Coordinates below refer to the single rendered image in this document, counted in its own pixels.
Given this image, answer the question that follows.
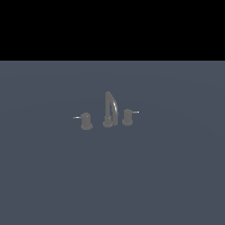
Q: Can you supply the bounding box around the grey faucet lever handle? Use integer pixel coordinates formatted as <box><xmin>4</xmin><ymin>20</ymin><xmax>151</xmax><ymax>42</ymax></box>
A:
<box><xmin>121</xmin><ymin>108</ymin><xmax>141</xmax><ymax>127</ymax></box>
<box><xmin>72</xmin><ymin>112</ymin><xmax>94</xmax><ymax>131</ymax></box>

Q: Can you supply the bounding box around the grey curved faucet spout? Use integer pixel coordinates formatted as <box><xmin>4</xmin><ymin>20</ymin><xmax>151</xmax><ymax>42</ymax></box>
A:
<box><xmin>102</xmin><ymin>91</ymin><xmax>120</xmax><ymax>128</ymax></box>

